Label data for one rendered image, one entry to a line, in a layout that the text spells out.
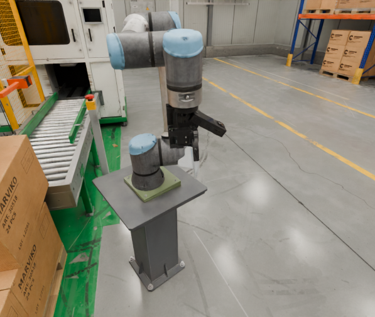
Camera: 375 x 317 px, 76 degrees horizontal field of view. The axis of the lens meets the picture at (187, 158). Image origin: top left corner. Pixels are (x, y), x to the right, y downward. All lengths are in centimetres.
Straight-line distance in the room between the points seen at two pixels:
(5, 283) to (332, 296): 190
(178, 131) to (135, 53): 23
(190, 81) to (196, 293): 151
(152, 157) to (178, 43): 76
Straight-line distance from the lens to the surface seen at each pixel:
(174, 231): 164
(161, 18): 125
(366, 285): 224
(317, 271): 214
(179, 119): 65
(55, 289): 203
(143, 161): 124
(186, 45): 57
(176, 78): 59
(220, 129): 67
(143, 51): 69
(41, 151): 252
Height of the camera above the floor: 160
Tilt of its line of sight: 31 degrees down
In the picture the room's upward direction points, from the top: straight up
